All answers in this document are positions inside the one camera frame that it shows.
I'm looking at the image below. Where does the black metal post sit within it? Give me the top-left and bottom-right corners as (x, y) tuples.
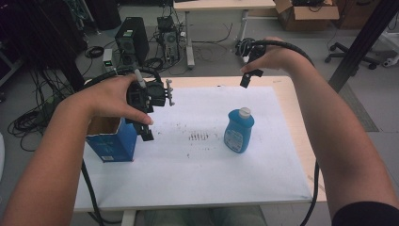
(327, 0), (399, 94)

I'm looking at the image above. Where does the white table mat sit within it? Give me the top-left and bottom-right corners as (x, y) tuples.
(73, 85), (314, 212)

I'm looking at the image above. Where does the open computer case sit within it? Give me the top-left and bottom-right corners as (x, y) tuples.
(156, 15), (182, 64)

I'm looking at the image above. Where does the small white device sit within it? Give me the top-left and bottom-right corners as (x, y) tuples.
(102, 48), (115, 73)

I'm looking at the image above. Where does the bundle of black cables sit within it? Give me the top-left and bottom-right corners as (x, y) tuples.
(7, 106), (49, 153)

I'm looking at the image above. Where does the open brown cardboard box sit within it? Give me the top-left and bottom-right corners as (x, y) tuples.
(274, 0), (341, 32)

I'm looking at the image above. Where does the brown cabinet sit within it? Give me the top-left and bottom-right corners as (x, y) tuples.
(333, 0), (382, 31)

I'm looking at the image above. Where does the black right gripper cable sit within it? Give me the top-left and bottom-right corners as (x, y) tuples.
(250, 39), (321, 226)

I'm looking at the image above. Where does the coiled black cable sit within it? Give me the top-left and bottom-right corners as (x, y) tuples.
(143, 56), (165, 72)
(84, 45), (105, 59)

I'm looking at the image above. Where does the black sleeve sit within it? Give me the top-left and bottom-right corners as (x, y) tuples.
(331, 201), (399, 226)

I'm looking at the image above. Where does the light wooden desk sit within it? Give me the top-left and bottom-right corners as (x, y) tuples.
(172, 0), (277, 70)

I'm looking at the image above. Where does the person's left hand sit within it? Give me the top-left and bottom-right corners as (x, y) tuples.
(61, 73), (154, 127)

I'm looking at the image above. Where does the blue bottle with white cap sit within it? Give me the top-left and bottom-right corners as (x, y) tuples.
(223, 106), (256, 154)

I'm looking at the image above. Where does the person's right hand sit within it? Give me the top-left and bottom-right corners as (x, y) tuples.
(239, 37), (311, 79)

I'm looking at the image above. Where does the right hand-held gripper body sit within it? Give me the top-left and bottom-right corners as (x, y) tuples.
(234, 37), (268, 64)

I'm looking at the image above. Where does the white table leg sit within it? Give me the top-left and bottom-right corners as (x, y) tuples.
(120, 209), (137, 226)

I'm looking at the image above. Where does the black office chair base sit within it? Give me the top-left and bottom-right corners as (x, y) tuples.
(324, 41), (381, 71)

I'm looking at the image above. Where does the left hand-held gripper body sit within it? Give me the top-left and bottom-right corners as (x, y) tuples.
(126, 74), (175, 115)

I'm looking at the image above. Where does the blue cardboard box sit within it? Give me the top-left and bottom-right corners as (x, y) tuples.
(85, 116), (139, 164)

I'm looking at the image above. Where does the black computer tower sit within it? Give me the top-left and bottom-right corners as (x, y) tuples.
(114, 16), (151, 68)

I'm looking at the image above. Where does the grey floor mat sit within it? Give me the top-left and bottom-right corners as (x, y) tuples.
(337, 82), (380, 133)

